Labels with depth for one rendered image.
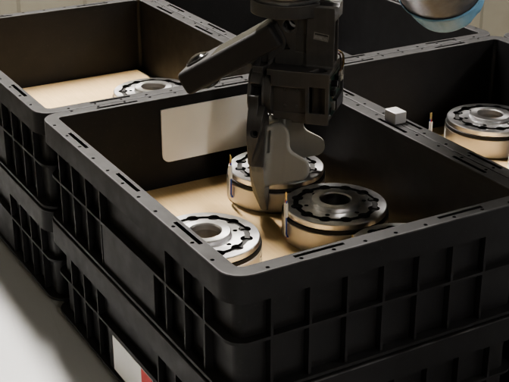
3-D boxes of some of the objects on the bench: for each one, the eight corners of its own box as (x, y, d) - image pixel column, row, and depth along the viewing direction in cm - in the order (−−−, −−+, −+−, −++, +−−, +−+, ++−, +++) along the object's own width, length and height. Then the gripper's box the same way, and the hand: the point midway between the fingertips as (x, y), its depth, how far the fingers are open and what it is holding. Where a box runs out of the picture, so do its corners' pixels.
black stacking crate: (289, 252, 133) (291, 161, 129) (54, 314, 120) (46, 214, 115) (150, 147, 165) (147, 70, 160) (-49, 187, 152) (-58, 104, 147)
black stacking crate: (516, 423, 102) (529, 309, 97) (232, 534, 88) (231, 408, 83) (290, 252, 133) (291, 161, 129) (54, 314, 120) (46, 214, 115)
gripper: (325, 17, 99) (319, 230, 108) (351, -14, 110) (345, 183, 118) (233, 10, 101) (235, 220, 110) (268, -19, 112) (266, 174, 120)
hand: (265, 186), depth 114 cm, fingers open, 5 cm apart
